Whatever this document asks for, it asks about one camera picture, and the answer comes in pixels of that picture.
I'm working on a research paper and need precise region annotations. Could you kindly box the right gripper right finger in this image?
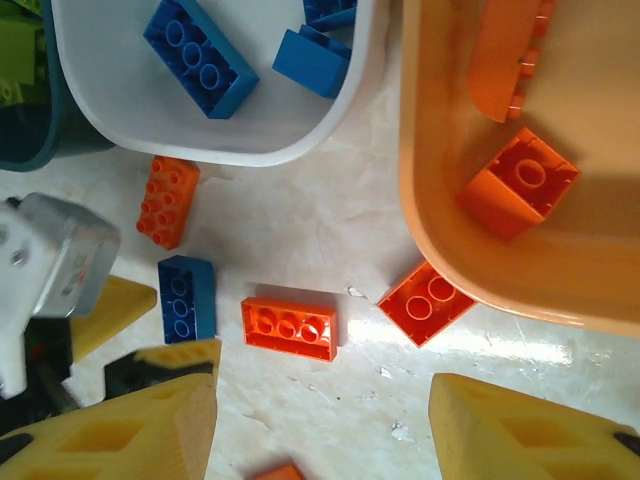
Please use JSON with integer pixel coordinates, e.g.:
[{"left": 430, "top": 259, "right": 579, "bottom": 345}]
[{"left": 428, "top": 372, "right": 640, "bottom": 480}]

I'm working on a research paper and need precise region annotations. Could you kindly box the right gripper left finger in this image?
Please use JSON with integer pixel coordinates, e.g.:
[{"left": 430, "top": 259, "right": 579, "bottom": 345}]
[{"left": 0, "top": 372, "right": 220, "bottom": 480}]

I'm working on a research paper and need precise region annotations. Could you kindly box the small green lego brick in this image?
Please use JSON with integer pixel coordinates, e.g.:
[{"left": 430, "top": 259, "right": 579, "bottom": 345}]
[{"left": 0, "top": 74, "right": 36, "bottom": 109}]

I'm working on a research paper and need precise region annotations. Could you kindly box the small orange lego brick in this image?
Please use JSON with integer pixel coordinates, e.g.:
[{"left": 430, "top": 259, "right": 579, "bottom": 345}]
[{"left": 455, "top": 127, "right": 582, "bottom": 244}]

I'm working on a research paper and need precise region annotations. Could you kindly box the blue lego brick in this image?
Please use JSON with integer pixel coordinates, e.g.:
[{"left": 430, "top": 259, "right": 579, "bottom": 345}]
[
  {"left": 271, "top": 23, "right": 354, "bottom": 100},
  {"left": 302, "top": 0, "right": 359, "bottom": 32},
  {"left": 142, "top": 0, "right": 261, "bottom": 120},
  {"left": 157, "top": 254, "right": 219, "bottom": 346}
]

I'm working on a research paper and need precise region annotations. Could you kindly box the long green lego brick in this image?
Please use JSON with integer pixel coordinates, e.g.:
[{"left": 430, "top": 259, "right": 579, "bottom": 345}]
[{"left": 0, "top": 0, "right": 51, "bottom": 76}]

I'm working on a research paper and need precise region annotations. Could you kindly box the orange plastic container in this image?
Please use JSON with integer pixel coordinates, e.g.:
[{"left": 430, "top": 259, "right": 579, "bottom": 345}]
[{"left": 398, "top": 0, "right": 640, "bottom": 339}]

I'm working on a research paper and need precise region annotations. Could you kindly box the teal plastic container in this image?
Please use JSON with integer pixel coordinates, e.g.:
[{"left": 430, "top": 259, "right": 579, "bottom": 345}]
[{"left": 0, "top": 0, "right": 119, "bottom": 174}]

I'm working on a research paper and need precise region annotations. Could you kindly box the white plastic container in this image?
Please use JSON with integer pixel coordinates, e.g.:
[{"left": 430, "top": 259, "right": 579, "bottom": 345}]
[{"left": 51, "top": 0, "right": 389, "bottom": 169}]

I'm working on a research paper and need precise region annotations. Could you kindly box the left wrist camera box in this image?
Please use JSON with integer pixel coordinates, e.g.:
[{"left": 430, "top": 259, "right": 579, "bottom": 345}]
[{"left": 0, "top": 192, "right": 123, "bottom": 401}]

